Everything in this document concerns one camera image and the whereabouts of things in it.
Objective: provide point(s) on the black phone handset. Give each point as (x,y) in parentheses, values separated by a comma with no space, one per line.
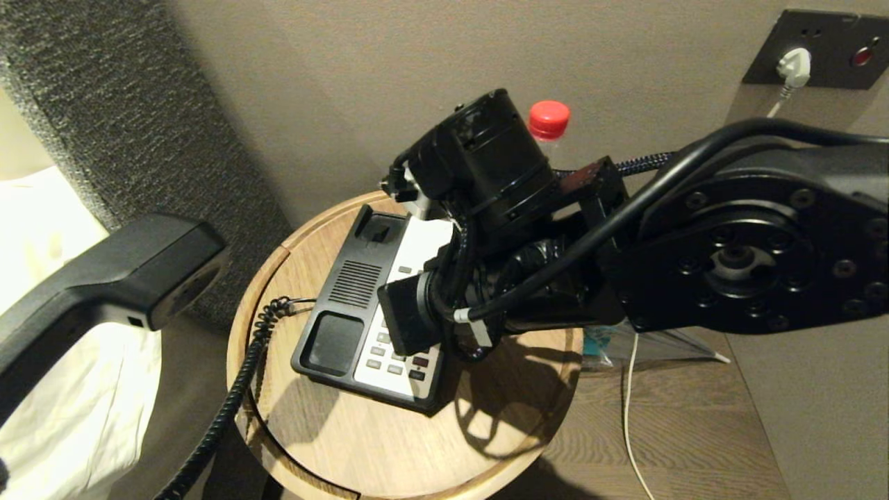
(104,278)

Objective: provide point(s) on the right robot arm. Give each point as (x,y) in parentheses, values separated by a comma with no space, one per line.
(667,292)

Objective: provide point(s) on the black and white desk phone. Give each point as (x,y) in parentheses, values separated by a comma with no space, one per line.
(340,340)

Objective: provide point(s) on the clear bottle with red cap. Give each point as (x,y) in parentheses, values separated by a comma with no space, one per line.
(549,119)

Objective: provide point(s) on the round wooden side table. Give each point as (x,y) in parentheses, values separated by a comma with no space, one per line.
(361,444)

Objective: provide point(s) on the grey upholstered headboard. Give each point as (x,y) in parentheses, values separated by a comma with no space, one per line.
(139,104)

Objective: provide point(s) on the white bedding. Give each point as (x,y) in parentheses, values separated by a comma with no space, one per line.
(76,389)

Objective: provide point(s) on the dark wall socket panel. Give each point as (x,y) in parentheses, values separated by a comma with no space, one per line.
(840,42)

